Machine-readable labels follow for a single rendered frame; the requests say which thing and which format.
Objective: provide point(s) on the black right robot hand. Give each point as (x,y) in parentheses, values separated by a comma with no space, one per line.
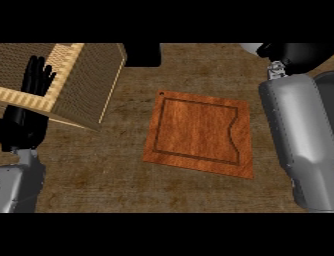
(303,55)

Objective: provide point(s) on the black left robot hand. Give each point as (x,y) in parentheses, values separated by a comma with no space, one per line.
(24,125)

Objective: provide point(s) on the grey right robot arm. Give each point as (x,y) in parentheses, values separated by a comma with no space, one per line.
(303,140)

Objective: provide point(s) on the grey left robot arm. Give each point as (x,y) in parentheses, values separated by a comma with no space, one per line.
(7,186)

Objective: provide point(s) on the brown wooden cutting board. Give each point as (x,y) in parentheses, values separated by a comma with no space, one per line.
(198,133)

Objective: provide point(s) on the pale grey round object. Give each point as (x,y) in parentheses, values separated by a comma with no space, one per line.
(250,47)

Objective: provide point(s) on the tan wicker basket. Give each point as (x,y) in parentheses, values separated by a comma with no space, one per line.
(83,83)

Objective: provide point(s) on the black box-shaped appliance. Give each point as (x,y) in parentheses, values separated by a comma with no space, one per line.
(142,53)

